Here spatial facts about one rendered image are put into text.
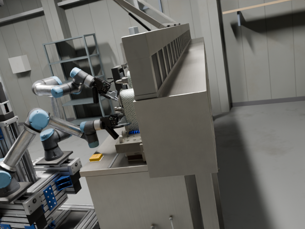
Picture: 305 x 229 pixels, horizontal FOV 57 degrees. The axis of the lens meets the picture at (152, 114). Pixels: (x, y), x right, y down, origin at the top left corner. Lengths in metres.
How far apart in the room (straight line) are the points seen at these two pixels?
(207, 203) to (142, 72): 0.58
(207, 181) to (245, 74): 4.36
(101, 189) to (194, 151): 1.01
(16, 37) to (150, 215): 6.02
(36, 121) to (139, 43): 1.10
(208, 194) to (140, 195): 0.75
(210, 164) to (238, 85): 4.47
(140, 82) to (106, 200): 1.13
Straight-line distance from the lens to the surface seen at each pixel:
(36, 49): 7.00
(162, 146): 1.01
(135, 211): 1.93
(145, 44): 0.93
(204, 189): 1.16
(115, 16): 5.86
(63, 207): 2.97
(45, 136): 2.41
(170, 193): 1.80
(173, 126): 0.97
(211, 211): 1.22
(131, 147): 1.76
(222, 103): 5.27
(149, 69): 0.94
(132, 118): 1.90
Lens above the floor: 1.66
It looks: 16 degrees down
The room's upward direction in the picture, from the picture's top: 11 degrees counter-clockwise
